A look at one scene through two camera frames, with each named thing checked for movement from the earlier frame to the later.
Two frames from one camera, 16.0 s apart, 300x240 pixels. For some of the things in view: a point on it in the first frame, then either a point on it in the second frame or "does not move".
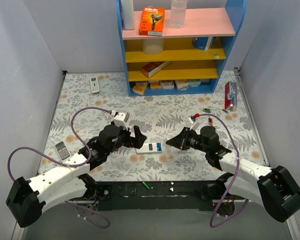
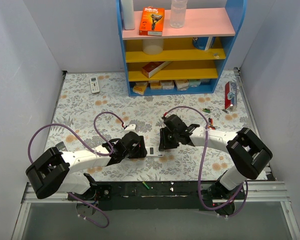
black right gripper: (185, 139) → (165, 139)
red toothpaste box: (230, 95) does not move
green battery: (146, 185) does not move
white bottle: (128, 11) does not move
